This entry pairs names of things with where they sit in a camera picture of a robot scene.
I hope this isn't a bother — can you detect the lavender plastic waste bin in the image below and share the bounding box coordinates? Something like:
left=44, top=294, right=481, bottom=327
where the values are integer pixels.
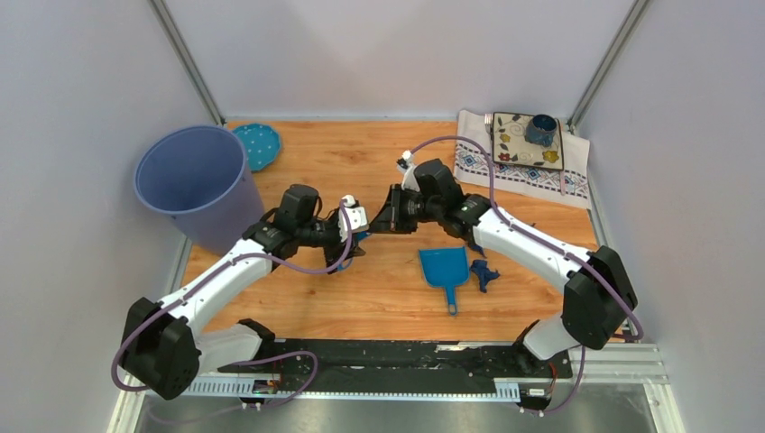
left=134, top=125, right=264, bottom=255

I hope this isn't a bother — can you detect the blue plastic dustpan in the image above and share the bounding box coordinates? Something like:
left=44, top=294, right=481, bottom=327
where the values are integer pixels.
left=418, top=246, right=471, bottom=316

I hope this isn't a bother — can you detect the dark blue mug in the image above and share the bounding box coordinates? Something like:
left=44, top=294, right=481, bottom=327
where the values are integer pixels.
left=524, top=114, right=558, bottom=148

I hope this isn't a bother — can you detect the teal polka dot plate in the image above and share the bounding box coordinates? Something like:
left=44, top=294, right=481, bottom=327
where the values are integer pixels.
left=233, top=123, right=281, bottom=172

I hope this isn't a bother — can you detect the dark blue paper scrap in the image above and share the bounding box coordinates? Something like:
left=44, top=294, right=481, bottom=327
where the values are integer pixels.
left=470, top=259, right=501, bottom=293

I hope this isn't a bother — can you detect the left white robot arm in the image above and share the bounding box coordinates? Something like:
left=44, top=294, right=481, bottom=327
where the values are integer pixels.
left=110, top=184, right=368, bottom=400

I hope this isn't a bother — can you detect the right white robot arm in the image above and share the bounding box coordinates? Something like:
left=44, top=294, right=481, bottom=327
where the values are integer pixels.
left=369, top=159, right=638, bottom=378

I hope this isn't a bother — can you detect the square floral plate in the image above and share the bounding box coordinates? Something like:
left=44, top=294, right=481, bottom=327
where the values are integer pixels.
left=489, top=112, right=564, bottom=170

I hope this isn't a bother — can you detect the blue hand brush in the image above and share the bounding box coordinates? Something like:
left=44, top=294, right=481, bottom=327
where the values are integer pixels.
left=323, top=231, right=371, bottom=274

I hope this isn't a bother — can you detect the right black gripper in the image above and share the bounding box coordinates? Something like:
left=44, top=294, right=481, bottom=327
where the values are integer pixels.
left=367, top=185, right=442, bottom=236

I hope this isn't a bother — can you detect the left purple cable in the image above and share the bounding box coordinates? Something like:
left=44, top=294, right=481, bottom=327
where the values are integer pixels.
left=111, top=199, right=360, bottom=413

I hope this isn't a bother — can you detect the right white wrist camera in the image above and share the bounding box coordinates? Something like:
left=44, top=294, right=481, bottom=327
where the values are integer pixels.
left=396, top=150, right=419, bottom=192

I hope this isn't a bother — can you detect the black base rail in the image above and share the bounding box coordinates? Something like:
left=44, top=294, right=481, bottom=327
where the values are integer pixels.
left=220, top=338, right=574, bottom=394

